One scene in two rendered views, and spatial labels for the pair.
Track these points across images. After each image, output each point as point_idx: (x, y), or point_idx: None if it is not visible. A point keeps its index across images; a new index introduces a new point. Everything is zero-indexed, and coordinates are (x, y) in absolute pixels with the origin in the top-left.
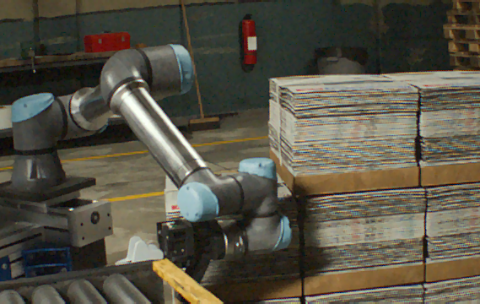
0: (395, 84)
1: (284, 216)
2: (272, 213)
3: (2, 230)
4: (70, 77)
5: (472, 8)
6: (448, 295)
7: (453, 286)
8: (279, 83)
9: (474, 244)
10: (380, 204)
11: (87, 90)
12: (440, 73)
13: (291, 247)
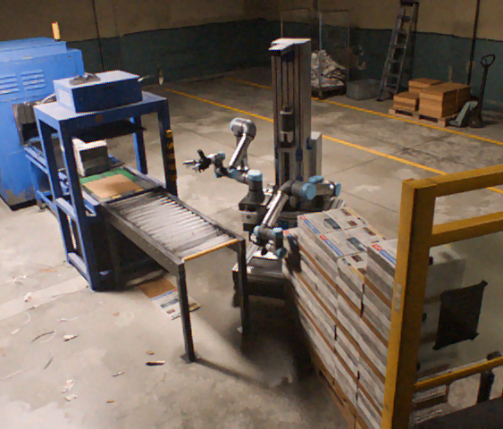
0: (322, 230)
1: (280, 248)
2: (274, 245)
3: (296, 213)
4: None
5: None
6: (319, 309)
7: (320, 307)
8: (330, 210)
9: (324, 298)
10: (308, 264)
11: (326, 182)
12: (375, 237)
13: (296, 260)
